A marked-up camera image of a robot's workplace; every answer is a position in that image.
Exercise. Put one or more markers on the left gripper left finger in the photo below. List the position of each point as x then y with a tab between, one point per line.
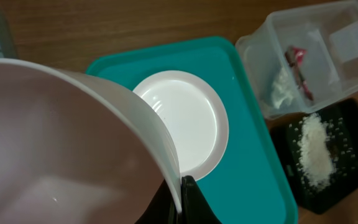
161	209

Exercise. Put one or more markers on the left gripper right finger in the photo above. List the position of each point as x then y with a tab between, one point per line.
195	208

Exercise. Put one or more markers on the small white plate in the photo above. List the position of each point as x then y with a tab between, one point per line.
194	115

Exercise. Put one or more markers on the large white plate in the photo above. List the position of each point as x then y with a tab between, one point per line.
78	149

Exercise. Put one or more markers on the pile of rice grains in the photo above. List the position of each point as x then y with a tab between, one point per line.
324	152

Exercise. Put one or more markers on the red snack wrapper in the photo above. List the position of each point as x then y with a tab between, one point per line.
283	84

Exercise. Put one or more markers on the teal plastic tray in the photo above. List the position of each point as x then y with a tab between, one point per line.
249	184

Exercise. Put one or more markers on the black tray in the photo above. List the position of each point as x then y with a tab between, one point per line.
282	140

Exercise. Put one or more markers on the clear plastic bin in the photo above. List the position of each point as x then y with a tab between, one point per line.
329	34

